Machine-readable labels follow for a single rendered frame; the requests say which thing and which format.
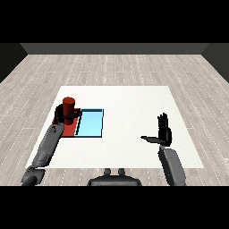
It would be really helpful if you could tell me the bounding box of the red can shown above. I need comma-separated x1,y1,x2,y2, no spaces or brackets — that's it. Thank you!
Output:
62,97,76,126

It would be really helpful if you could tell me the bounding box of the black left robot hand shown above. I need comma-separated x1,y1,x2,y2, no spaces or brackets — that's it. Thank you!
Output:
53,103,81,125

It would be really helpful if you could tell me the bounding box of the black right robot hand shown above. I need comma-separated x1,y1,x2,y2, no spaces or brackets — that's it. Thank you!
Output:
140,112,173,148

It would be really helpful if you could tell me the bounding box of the dark grey robot body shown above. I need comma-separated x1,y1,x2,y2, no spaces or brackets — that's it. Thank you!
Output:
87,168,143,187

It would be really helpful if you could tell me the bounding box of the light blue shallow open box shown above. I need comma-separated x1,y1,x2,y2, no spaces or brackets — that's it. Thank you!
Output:
74,108,105,139

